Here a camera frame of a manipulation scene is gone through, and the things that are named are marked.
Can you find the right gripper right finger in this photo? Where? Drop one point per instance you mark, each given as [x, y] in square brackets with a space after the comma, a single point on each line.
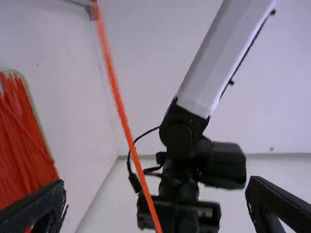
[281, 211]

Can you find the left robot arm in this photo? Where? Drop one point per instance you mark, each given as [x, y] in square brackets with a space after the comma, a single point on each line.
[213, 60]

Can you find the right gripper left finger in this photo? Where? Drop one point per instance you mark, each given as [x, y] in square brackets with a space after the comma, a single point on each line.
[31, 211]

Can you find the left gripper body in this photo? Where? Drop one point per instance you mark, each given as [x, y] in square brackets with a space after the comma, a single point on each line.
[226, 167]

